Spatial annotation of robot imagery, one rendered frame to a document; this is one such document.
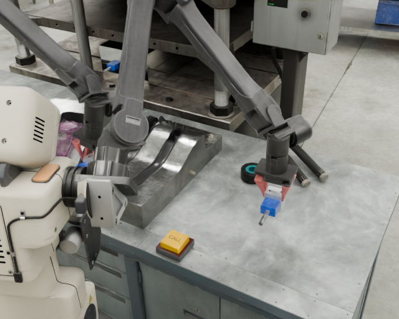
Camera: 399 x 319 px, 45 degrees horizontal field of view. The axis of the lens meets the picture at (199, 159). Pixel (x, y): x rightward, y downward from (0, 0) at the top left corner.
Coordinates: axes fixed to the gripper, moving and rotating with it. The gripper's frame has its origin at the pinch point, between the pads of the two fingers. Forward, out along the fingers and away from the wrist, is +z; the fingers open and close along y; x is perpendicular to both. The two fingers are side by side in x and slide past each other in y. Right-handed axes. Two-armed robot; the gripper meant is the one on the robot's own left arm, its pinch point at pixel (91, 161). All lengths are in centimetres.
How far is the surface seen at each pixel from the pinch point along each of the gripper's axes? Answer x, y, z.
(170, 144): -26.8, -10.9, 0.6
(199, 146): -32.2, -19.3, 0.0
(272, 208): -8, -54, -6
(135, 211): 0.8, -17.6, 9.1
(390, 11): -384, -25, 4
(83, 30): -76, 69, -6
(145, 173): -13.8, -10.7, 6.0
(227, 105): -75, -9, 3
